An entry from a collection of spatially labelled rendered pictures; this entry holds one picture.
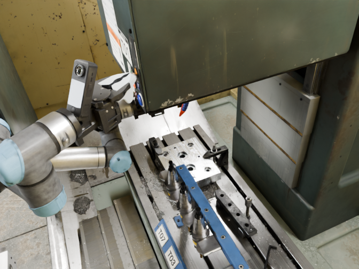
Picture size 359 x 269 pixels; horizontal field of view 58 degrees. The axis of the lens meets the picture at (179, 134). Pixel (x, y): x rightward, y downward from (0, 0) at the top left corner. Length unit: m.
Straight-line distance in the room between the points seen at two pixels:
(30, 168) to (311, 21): 0.77
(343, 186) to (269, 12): 0.99
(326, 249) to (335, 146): 0.67
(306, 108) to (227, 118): 1.29
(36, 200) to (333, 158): 1.09
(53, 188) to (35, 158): 0.09
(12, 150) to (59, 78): 1.60
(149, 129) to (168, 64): 1.47
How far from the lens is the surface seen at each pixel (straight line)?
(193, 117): 2.30
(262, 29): 0.87
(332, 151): 1.37
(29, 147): 0.63
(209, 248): 1.03
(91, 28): 2.12
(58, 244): 1.68
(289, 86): 1.35
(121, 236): 1.67
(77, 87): 0.69
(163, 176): 1.22
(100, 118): 0.70
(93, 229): 1.78
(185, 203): 1.08
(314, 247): 1.80
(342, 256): 1.86
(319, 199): 1.57
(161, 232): 1.40
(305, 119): 1.33
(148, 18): 0.72
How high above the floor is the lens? 2.10
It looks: 39 degrees down
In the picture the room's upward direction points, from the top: 6 degrees counter-clockwise
